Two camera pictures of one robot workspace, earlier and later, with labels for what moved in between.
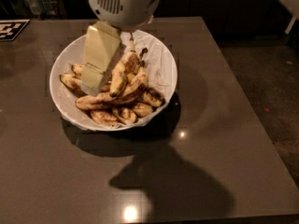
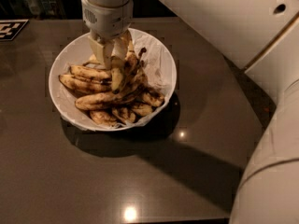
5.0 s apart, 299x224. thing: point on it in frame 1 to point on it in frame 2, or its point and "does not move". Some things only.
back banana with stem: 131,61 does not move
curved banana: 138,77 to 136,91
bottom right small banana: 142,109 does not move
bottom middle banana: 125,115 does not move
